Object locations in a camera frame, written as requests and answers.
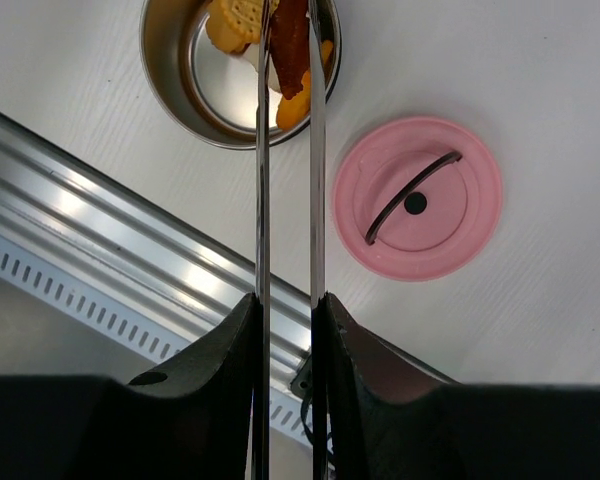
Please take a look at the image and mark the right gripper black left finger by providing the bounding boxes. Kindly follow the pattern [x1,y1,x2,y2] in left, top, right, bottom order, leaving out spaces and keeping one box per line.
[0,294,259,479]

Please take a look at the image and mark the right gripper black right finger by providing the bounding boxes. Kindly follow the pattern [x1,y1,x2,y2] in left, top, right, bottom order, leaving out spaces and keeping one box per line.
[324,295,600,479]

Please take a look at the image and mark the pink round lid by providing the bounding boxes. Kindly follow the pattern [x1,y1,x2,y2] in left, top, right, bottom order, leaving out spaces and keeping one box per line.
[332,117,503,281]

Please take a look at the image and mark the beige cube food piece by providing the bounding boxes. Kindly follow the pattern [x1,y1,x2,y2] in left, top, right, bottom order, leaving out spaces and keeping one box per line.
[239,42,284,94]

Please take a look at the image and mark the red-brown shrimp food piece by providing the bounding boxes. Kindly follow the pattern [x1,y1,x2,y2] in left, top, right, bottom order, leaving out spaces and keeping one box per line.
[270,0,309,100]

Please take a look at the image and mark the metal tongs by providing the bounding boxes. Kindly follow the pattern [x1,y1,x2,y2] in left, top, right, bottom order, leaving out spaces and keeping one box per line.
[251,1,328,479]

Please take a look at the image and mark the round steel lunch box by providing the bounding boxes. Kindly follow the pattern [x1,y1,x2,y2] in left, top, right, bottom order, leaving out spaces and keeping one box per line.
[138,0,343,151]

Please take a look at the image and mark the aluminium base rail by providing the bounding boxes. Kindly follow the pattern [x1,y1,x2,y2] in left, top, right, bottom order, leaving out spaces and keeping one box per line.
[0,99,456,386]

